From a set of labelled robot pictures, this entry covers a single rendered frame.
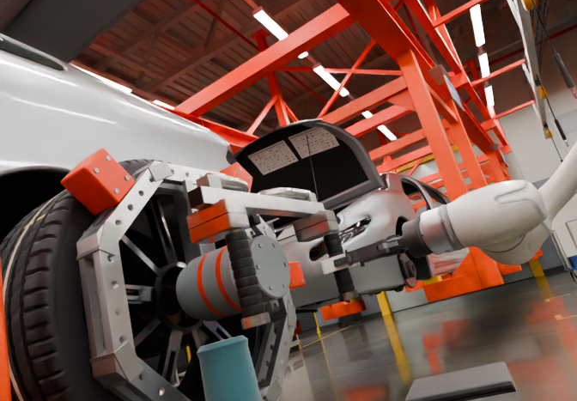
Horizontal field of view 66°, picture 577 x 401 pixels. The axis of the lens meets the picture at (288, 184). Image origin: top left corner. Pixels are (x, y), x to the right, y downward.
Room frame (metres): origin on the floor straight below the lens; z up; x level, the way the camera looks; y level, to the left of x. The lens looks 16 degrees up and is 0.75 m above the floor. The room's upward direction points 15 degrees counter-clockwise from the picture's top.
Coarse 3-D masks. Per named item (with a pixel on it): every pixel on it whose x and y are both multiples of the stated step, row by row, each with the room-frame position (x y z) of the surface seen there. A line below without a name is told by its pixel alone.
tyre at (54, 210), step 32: (128, 160) 0.91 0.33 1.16; (64, 192) 0.82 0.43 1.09; (32, 224) 0.80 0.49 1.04; (64, 224) 0.75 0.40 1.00; (0, 256) 0.82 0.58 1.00; (32, 256) 0.74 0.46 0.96; (64, 256) 0.74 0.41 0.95; (32, 288) 0.71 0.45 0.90; (64, 288) 0.74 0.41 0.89; (32, 320) 0.71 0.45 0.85; (64, 320) 0.73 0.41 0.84; (32, 352) 0.72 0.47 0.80; (64, 352) 0.73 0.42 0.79; (32, 384) 0.74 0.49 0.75; (64, 384) 0.72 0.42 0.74; (96, 384) 0.77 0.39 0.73
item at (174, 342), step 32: (160, 192) 0.96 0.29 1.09; (160, 224) 0.98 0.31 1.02; (160, 256) 0.98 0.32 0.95; (128, 288) 0.87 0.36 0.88; (160, 288) 0.99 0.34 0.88; (160, 320) 0.93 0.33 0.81; (192, 320) 1.04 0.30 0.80; (224, 320) 1.24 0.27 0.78; (192, 352) 1.01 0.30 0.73; (256, 352) 1.15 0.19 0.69; (192, 384) 1.18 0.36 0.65
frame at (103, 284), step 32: (128, 192) 0.78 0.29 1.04; (96, 224) 0.76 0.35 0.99; (128, 224) 0.77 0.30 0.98; (96, 256) 0.71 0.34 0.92; (96, 288) 0.75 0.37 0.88; (288, 288) 1.18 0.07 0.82; (96, 320) 0.74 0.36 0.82; (128, 320) 0.74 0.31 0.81; (288, 320) 1.14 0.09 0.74; (96, 352) 0.73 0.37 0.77; (128, 352) 0.73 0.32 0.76; (288, 352) 1.12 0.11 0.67; (128, 384) 0.73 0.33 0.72; (160, 384) 0.78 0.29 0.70
